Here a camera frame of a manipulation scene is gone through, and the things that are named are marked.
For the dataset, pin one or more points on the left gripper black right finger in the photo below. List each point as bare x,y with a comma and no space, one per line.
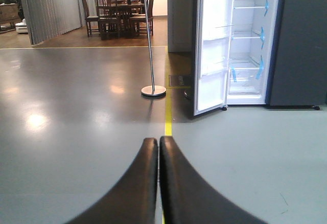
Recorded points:
187,197

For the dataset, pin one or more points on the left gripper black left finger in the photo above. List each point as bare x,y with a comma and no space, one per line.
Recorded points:
133,198

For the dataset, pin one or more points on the open white fridge door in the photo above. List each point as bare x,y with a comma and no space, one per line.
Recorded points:
212,48

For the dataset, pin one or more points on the metal sign stand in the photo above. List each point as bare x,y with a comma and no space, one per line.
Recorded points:
152,90

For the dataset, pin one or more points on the dark floor label sign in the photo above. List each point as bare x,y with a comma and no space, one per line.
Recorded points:
180,80

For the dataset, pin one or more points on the dark wooden dining table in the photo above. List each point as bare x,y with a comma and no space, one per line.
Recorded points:
126,12

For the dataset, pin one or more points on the wooden chair left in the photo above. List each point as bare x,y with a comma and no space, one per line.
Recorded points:
90,19

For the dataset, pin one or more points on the wooden chair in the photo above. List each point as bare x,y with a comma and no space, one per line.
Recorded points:
142,18
90,19
109,18

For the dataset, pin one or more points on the wooden chair front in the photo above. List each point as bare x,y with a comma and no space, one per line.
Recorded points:
109,18

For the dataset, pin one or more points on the white cabinet doors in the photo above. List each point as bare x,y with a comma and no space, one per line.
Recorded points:
180,25

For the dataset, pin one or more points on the wooden chair right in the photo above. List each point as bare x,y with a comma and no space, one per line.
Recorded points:
142,18

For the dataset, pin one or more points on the white robot vacuum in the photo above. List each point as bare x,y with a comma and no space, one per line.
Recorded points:
21,27

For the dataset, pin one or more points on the grey vertical blind curtain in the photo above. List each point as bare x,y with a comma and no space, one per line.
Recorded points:
47,19

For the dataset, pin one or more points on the wooden bench sofa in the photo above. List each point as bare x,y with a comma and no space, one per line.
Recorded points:
9,16

